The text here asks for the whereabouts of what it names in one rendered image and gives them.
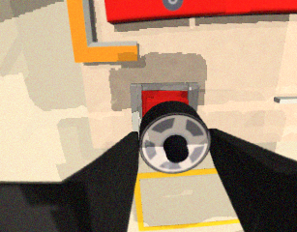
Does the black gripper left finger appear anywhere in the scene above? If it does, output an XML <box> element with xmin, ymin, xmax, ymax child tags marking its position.
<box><xmin>0</xmin><ymin>131</ymin><xmax>139</xmax><ymax>232</ymax></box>

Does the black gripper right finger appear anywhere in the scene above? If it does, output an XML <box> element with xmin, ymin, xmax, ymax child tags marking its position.
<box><xmin>209</xmin><ymin>129</ymin><xmax>297</xmax><ymax>232</ymax></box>

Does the black wheel with grey hub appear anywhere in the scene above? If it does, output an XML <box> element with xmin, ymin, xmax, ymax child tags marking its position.
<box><xmin>138</xmin><ymin>101</ymin><xmax>211</xmax><ymax>174</ymax></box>

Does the yellow rectangular outline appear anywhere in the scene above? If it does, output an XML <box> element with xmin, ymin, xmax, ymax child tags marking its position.
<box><xmin>134</xmin><ymin>168</ymin><xmax>240</xmax><ymax>231</ymax></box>

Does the black post on red stepped base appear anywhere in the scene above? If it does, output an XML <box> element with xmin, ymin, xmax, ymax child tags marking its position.
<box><xmin>141</xmin><ymin>91</ymin><xmax>190</xmax><ymax>163</ymax></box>

